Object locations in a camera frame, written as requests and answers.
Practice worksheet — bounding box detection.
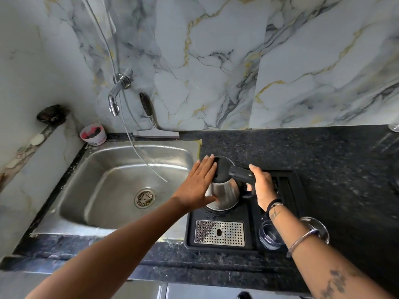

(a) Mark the person's right hand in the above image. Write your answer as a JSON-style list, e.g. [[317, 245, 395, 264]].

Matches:
[[246, 164, 278, 212]]

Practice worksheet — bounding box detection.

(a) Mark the person's right forearm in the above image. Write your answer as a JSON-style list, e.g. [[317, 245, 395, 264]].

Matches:
[[266, 199, 398, 299]]

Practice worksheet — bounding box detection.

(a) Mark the stainless steel sink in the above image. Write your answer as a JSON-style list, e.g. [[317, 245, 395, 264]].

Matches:
[[31, 139, 203, 244]]

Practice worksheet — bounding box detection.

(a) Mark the black plastic kettle tray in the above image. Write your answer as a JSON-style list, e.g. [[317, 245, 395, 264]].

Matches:
[[184, 169, 308, 255]]

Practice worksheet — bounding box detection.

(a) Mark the white and pink cup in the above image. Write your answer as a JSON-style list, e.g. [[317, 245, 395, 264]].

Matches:
[[79, 123, 108, 146]]

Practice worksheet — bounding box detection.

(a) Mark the perforated metal drip grate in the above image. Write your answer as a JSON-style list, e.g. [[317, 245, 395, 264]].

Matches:
[[195, 219, 246, 248]]

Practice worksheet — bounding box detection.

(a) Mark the silver metal bangle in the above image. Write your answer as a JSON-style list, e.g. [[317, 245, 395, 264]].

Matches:
[[286, 229, 320, 258]]

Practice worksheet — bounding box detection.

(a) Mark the dark scrubber lump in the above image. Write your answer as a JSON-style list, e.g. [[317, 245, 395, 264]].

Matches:
[[36, 104, 68, 125]]

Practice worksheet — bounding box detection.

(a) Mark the black wrist band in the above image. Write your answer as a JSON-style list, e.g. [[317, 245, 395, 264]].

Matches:
[[266, 199, 284, 215]]

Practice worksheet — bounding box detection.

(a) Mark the squeegee with black handle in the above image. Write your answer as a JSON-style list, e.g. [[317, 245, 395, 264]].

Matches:
[[133, 92, 181, 140]]

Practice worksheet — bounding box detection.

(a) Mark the person's left hand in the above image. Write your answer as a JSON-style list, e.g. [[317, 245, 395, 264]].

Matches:
[[172, 154, 219, 213]]

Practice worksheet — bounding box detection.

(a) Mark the clear drinking glass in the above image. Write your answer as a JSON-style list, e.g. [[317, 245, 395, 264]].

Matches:
[[299, 216, 330, 245], [258, 220, 286, 250]]

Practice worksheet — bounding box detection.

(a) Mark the round metal sink drain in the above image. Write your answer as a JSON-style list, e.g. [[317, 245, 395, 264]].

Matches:
[[134, 187, 156, 210]]

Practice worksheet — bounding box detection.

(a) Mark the chrome wall faucet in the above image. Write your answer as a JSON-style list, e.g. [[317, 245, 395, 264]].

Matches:
[[108, 73, 132, 117]]

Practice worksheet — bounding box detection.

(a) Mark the person's left forearm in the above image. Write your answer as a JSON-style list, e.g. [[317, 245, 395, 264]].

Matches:
[[26, 197, 189, 299]]

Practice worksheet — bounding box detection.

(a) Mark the clear thin hose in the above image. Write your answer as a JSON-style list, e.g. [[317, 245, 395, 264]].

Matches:
[[80, 0, 169, 183]]

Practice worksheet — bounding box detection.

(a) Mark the steel electric kettle black handle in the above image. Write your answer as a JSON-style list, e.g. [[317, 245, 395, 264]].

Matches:
[[204, 156, 258, 212]]

